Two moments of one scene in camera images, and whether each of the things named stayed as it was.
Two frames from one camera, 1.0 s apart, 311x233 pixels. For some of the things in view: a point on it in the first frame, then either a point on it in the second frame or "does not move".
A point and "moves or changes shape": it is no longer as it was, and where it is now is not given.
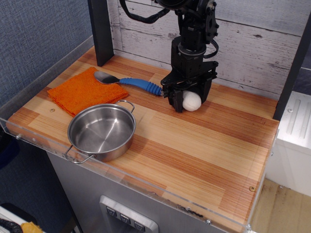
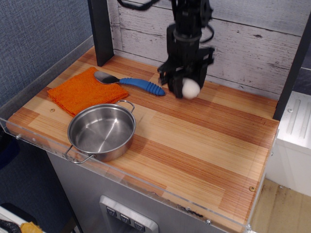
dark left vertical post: x=99 y=20 does not move
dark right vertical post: x=288 y=85 does not move
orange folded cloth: x=83 y=91 does not move
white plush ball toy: x=191 y=101 moves or changes shape
